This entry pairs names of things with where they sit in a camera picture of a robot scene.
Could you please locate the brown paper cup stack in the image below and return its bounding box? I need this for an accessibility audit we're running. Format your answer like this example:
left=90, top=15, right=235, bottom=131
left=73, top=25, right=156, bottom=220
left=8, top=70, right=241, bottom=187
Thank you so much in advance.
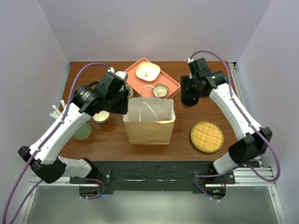
left=93, top=111, right=111, bottom=128

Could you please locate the brown paper bag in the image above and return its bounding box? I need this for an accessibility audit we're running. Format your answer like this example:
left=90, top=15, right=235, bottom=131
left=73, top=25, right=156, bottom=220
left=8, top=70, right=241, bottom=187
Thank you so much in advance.
left=123, top=96, right=176, bottom=145

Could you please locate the black cup lid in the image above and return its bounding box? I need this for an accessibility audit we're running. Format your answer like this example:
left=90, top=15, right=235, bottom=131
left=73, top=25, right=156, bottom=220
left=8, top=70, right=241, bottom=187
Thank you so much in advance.
left=181, top=98, right=199, bottom=107

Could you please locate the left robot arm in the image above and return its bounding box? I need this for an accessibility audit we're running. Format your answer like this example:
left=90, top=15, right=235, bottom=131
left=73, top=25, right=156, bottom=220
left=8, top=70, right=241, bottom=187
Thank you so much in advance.
left=18, top=71, right=129, bottom=184

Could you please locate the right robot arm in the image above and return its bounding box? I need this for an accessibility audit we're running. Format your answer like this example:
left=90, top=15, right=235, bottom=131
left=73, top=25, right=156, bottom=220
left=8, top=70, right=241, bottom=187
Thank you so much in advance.
left=180, top=58, right=272, bottom=183

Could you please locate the black lid stack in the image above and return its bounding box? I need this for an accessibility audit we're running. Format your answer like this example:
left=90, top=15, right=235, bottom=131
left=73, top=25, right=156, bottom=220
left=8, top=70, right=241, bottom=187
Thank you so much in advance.
left=126, top=84, right=134, bottom=98

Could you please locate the green patterned small dish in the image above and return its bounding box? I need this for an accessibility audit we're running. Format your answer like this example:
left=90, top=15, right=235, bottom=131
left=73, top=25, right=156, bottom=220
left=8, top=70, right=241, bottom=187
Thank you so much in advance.
left=152, top=84, right=169, bottom=98

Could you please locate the cream square bowl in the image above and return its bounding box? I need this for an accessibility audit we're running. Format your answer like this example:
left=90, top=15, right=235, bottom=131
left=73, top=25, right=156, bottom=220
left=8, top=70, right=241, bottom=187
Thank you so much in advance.
left=135, top=62, right=161, bottom=82

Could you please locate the green cup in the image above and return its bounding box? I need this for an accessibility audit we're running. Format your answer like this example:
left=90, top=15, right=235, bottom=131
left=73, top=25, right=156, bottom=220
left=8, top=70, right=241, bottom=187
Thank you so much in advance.
left=73, top=122, right=92, bottom=140

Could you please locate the woven bamboo coaster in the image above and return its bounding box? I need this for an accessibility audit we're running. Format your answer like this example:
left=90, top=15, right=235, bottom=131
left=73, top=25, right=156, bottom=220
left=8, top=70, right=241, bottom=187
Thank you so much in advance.
left=190, top=121, right=224, bottom=153

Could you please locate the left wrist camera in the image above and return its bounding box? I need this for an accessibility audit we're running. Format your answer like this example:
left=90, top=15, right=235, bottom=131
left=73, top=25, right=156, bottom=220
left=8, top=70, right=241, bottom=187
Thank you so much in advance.
left=107, top=67, right=128, bottom=82

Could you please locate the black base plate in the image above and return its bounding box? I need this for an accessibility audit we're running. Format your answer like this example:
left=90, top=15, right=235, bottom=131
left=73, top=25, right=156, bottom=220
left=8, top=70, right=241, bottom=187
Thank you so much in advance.
left=70, top=161, right=236, bottom=196

